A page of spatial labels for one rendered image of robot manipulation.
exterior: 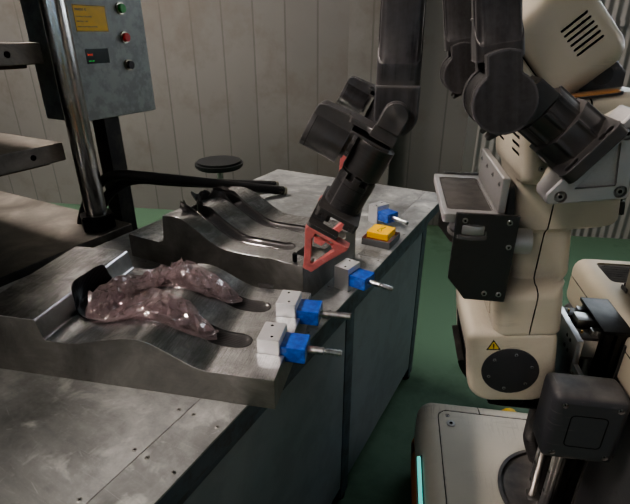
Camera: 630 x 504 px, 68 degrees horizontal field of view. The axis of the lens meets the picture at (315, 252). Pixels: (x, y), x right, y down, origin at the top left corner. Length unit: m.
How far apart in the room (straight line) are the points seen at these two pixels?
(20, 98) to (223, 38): 1.74
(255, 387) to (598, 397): 0.58
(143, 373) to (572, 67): 0.78
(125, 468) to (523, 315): 0.69
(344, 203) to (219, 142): 3.07
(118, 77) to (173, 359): 1.12
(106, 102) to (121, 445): 1.15
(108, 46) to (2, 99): 2.97
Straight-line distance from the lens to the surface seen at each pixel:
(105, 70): 1.66
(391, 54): 0.64
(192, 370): 0.75
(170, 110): 3.82
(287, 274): 0.97
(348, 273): 1.01
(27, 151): 1.45
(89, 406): 0.82
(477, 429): 1.52
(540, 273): 0.95
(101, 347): 0.81
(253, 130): 3.61
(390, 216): 1.37
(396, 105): 0.63
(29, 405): 0.87
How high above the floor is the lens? 1.31
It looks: 25 degrees down
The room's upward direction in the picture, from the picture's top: straight up
